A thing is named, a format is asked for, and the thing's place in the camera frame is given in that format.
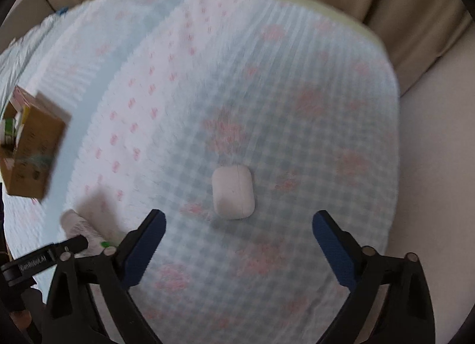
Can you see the white pill bottle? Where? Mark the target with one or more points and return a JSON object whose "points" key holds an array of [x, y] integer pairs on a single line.
{"points": [[79, 227]]}

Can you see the white earbuds case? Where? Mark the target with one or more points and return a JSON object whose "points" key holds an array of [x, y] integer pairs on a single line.
{"points": [[233, 192]]}

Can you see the small blue item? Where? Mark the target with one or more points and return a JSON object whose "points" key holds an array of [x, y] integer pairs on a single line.
{"points": [[61, 11]]}

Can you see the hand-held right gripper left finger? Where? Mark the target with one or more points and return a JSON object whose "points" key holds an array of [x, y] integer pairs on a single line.
{"points": [[144, 251]]}

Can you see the pale green mattress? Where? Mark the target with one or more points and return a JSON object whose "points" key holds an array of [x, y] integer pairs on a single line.
{"points": [[315, 2]]}

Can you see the blue pink checked blanket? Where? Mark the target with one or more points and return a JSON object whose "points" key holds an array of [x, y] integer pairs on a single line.
{"points": [[222, 106]]}

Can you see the person's left forearm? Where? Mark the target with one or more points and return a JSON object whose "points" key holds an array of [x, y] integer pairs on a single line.
{"points": [[22, 320]]}

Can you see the brown cardboard box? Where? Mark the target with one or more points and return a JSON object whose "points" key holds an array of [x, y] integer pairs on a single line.
{"points": [[35, 151]]}

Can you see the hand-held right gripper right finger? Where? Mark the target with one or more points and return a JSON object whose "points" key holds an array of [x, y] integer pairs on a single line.
{"points": [[334, 251]]}

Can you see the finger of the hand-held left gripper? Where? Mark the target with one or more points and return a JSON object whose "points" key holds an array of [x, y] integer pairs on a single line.
{"points": [[74, 244]]}

